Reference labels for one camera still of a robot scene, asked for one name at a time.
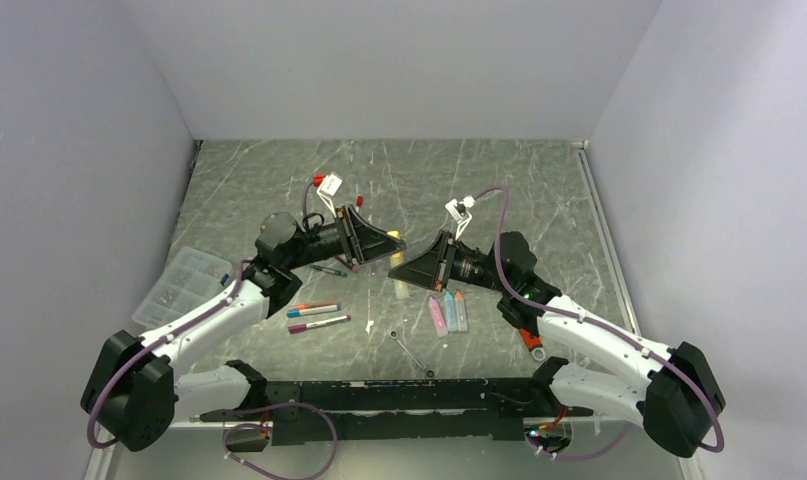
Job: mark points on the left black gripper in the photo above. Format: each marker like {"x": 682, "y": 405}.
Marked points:
{"x": 363, "y": 242}

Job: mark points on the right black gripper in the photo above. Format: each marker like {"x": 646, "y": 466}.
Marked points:
{"x": 426, "y": 269}

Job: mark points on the yellow highlighter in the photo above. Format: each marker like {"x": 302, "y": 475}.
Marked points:
{"x": 401, "y": 289}

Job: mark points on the blue highlighter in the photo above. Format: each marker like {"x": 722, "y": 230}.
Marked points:
{"x": 450, "y": 312}

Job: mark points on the pink highlighter body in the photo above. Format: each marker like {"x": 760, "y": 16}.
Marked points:
{"x": 437, "y": 317}

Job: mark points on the orange highlighter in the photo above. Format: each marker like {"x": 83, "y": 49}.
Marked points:
{"x": 460, "y": 311}

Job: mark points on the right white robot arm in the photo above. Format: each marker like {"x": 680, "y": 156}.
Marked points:
{"x": 669, "y": 392}

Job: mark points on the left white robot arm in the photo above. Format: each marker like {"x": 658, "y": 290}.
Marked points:
{"x": 141, "y": 384}

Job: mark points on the green marker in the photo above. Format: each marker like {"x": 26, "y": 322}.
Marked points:
{"x": 328, "y": 270}

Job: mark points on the orange marker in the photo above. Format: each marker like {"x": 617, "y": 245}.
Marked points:
{"x": 312, "y": 305}

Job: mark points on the blue capped white marker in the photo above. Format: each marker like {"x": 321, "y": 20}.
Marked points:
{"x": 311, "y": 311}

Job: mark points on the silver ratchet wrench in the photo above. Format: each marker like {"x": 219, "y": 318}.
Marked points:
{"x": 414, "y": 356}

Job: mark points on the magenta capped white marker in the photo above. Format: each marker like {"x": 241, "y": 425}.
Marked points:
{"x": 300, "y": 328}

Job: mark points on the clear plastic parts box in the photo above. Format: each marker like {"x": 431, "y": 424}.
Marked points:
{"x": 190, "y": 279}

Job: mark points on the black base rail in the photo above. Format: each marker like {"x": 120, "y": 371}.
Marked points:
{"x": 498, "y": 408}

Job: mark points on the aluminium side rail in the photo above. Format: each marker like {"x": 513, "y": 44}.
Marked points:
{"x": 579, "y": 151}

